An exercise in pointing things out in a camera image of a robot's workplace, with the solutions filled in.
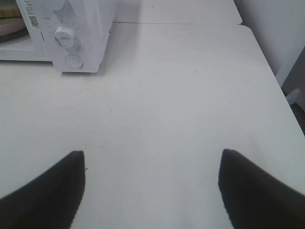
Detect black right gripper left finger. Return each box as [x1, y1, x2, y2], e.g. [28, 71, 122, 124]
[0, 151, 85, 229]

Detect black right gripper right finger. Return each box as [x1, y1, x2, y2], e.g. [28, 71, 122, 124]
[218, 149, 305, 229]

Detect round door release button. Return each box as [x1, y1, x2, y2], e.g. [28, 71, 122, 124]
[65, 54, 83, 69]

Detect pink round plate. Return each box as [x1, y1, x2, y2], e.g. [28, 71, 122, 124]
[0, 17, 26, 36]

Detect white bread sandwich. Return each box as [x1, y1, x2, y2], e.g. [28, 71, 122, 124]
[0, 0, 22, 25]

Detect grey cabinet at right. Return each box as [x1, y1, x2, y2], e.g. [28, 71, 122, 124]
[275, 42, 305, 108]

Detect white lower timer knob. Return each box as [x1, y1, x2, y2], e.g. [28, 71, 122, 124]
[54, 26, 78, 49]

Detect white microwave oven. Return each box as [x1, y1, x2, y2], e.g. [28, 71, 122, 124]
[0, 0, 116, 73]

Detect glass microwave turntable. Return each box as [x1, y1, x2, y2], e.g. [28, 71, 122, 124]
[0, 28, 29, 45]

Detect white upper power knob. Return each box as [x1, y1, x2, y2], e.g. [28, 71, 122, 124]
[50, 0, 65, 11]

